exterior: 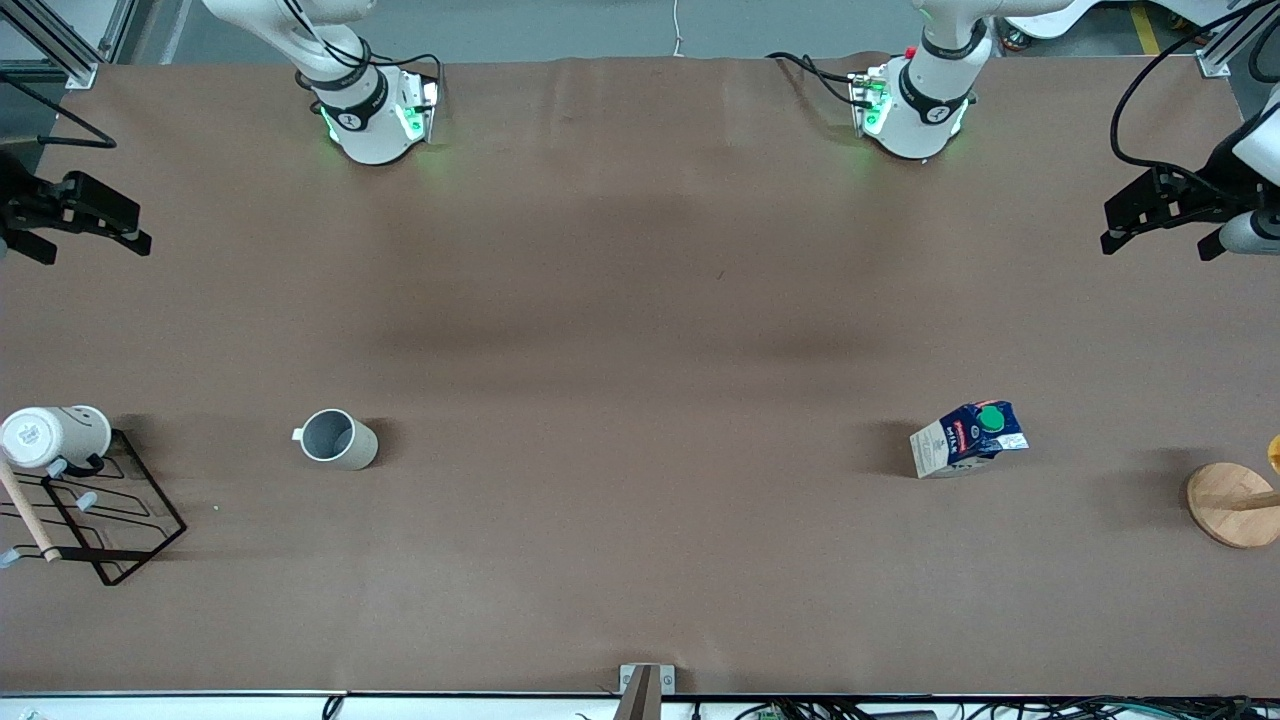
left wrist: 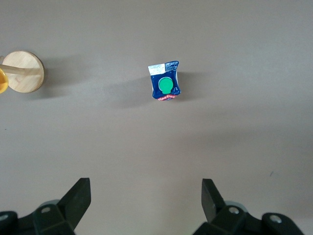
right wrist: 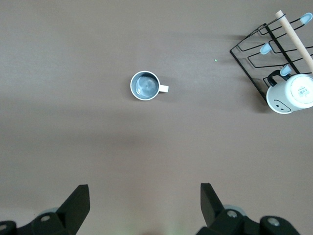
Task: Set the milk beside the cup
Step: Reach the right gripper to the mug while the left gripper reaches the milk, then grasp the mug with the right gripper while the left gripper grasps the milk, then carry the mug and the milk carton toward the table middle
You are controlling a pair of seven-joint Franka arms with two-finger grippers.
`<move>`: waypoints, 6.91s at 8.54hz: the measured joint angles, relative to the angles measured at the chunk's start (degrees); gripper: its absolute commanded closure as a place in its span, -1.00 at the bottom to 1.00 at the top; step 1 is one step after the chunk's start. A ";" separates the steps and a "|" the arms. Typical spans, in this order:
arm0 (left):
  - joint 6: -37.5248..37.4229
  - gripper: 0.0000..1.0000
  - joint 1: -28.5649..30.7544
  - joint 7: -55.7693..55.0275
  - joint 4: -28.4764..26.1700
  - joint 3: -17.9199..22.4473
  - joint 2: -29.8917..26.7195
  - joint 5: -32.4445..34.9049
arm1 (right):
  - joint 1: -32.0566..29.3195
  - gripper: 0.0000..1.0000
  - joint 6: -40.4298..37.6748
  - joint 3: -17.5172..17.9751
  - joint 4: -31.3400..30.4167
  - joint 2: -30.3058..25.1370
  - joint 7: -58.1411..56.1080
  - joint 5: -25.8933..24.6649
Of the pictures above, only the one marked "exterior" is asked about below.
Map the aluminium frame profile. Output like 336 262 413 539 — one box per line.
1195 0 1280 79
0 0 141 91

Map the wooden dowel handle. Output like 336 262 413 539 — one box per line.
0 458 61 563

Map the black base cable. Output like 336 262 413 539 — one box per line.
765 50 863 107

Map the brown table cover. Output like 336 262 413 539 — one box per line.
0 55 1280 696

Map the grey cup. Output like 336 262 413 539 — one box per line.
292 408 380 472

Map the white mug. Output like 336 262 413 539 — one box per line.
0 405 113 471

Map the white table edge rail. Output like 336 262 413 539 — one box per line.
0 690 1280 720

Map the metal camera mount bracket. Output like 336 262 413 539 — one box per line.
612 663 676 720

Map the round wooden stand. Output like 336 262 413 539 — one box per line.
1187 462 1280 549

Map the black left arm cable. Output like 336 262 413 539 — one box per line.
1110 0 1280 186

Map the silver base connector plate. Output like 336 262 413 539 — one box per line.
395 75 442 143
848 65 891 137

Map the blue white milk carton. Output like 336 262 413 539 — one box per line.
909 401 1030 480

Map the black cable bundle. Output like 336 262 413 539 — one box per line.
690 695 1280 720

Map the black wire rack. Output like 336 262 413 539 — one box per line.
0 428 189 587

